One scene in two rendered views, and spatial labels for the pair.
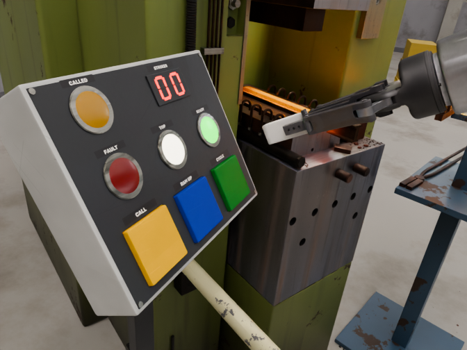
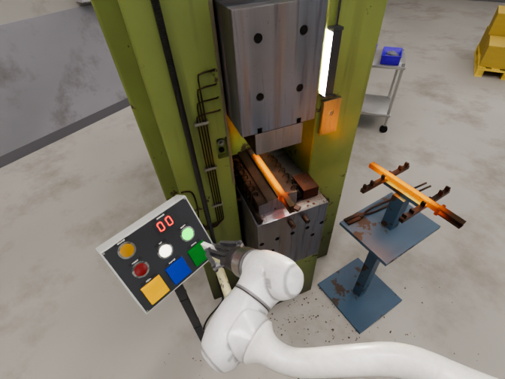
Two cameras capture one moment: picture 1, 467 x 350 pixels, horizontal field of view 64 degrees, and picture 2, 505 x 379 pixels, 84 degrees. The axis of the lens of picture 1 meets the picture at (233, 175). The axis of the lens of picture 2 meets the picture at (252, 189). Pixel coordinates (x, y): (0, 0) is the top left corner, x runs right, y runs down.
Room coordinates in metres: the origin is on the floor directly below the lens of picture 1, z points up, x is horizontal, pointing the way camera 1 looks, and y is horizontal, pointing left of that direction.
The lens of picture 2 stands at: (0.05, -0.43, 1.93)
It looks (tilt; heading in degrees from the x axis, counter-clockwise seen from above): 44 degrees down; 21
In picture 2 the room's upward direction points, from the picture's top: 4 degrees counter-clockwise
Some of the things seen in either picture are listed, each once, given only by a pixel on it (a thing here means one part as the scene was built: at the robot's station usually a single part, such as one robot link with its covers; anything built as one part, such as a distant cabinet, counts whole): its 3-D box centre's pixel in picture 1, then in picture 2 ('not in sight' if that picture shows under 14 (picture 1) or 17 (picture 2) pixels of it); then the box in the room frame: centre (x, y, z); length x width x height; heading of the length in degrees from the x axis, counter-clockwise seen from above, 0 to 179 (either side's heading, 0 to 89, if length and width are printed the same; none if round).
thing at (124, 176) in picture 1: (124, 176); (140, 269); (0.40, 0.13, 1.09); 0.05 x 0.03 x 0.04; 130
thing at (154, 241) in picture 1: (155, 244); (155, 289); (0.38, 0.09, 1.01); 0.07 x 0.05 x 0.07; 155
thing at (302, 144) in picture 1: (265, 114); (261, 176); (1.11, -0.08, 0.96); 0.42 x 0.20 x 0.09; 40
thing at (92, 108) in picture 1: (92, 110); (127, 250); (0.42, 0.17, 1.16); 0.05 x 0.03 x 0.04; 130
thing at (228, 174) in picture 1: (229, 182); (198, 253); (0.56, 0.01, 1.01); 0.07 x 0.05 x 0.07; 155
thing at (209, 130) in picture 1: (208, 130); (187, 234); (0.58, 0.05, 1.09); 0.05 x 0.03 x 0.04; 130
